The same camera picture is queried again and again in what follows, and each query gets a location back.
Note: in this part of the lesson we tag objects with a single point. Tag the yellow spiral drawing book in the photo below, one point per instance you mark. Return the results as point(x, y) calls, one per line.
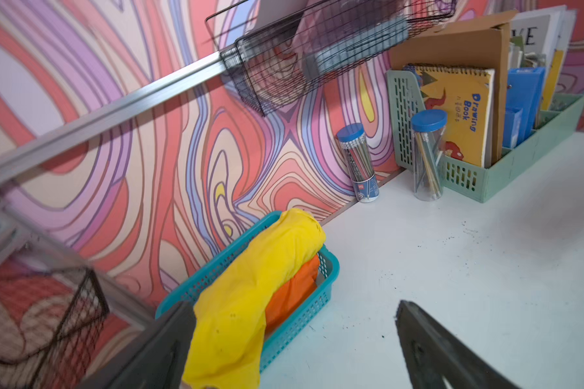
point(466, 95)

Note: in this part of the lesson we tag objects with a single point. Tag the black wire wall basket back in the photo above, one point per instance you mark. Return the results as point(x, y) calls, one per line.
point(276, 52)

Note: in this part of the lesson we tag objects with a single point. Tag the orange cloth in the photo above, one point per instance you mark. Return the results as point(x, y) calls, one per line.
point(291, 295)

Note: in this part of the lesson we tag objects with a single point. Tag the tall blue lid pencil tube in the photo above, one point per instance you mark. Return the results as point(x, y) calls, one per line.
point(353, 143)

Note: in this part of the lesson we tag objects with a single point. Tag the blue binder folder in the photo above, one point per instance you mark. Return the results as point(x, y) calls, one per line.
point(522, 104)

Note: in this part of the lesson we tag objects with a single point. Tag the short blue lid pencil tube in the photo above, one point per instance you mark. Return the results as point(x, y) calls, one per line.
point(427, 132)

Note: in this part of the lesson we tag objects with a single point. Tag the brown cardboard folder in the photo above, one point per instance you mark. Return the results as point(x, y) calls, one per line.
point(481, 42)

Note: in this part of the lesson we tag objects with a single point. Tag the black wire wall basket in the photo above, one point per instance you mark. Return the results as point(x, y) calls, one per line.
point(276, 52)
point(49, 326)

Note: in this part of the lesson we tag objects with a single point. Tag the teal plastic basket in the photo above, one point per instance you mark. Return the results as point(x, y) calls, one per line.
point(274, 344)

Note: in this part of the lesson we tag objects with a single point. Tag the black wire wall basket left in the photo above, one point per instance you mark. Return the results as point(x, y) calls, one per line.
point(49, 326)

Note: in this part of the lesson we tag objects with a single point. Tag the white yellow book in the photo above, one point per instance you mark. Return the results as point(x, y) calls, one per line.
point(547, 32)

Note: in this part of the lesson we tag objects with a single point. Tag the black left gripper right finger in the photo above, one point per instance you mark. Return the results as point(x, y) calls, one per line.
point(435, 358)

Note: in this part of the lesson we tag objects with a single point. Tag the yellow shorts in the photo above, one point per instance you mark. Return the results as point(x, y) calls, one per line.
point(227, 343)

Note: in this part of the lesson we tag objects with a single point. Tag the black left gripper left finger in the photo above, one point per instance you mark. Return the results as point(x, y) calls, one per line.
point(155, 359)

